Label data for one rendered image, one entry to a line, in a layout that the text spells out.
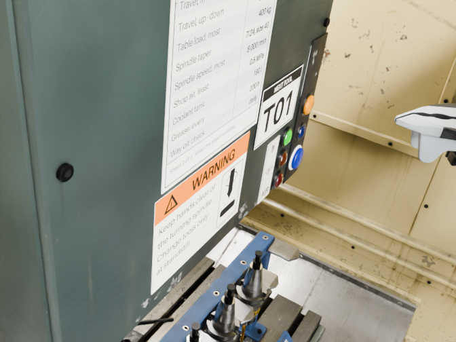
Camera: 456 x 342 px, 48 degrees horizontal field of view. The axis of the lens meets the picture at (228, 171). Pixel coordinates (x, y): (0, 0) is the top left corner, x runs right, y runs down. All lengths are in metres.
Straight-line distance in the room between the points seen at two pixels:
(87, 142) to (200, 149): 0.15
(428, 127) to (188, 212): 0.34
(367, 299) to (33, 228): 1.46
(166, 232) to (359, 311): 1.29
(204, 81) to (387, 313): 1.38
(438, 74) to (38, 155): 1.15
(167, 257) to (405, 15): 0.99
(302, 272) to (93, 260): 1.39
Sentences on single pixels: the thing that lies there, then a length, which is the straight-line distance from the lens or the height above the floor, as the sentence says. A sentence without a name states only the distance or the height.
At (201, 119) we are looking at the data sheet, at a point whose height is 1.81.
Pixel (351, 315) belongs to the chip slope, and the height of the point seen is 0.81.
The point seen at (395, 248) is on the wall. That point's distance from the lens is 1.61.
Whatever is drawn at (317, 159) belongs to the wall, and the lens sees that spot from 1.55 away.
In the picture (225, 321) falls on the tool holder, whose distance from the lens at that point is 1.00.
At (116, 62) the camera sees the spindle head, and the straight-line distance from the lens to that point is 0.32.
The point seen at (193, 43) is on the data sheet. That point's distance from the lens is 0.38.
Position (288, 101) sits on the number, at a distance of 0.60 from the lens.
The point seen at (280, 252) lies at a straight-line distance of 1.21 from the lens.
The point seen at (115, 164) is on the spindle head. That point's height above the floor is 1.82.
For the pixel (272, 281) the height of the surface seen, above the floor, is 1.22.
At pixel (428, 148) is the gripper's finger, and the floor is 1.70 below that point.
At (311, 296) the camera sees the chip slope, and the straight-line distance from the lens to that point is 1.70.
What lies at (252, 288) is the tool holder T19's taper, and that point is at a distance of 1.07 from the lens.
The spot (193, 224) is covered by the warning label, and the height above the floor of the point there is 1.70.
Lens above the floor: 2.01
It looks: 34 degrees down
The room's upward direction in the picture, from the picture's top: 8 degrees clockwise
